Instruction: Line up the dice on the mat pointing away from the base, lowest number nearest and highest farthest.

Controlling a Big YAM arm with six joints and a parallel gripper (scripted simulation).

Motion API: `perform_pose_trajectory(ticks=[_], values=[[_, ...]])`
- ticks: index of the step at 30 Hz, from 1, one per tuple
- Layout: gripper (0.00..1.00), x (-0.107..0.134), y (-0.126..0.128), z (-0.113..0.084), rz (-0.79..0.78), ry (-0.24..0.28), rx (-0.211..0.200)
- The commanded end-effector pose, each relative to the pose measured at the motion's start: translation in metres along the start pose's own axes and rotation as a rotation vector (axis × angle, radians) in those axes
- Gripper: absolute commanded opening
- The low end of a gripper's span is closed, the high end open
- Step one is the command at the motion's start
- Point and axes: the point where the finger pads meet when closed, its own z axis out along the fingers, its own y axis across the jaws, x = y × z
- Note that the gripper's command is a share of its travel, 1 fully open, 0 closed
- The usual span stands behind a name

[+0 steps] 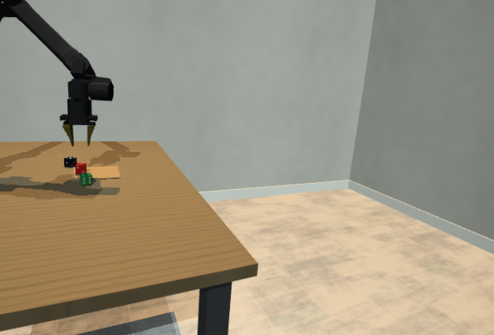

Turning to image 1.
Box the green die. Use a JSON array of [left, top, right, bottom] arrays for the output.
[[80, 173, 93, 186]]

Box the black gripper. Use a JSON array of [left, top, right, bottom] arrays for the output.
[[59, 98, 98, 147]]

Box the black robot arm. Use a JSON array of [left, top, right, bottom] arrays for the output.
[[0, 0, 113, 116]]

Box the red die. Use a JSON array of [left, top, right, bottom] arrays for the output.
[[76, 163, 86, 174]]

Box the black die with white pips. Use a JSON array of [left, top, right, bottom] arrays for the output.
[[64, 157, 77, 167]]

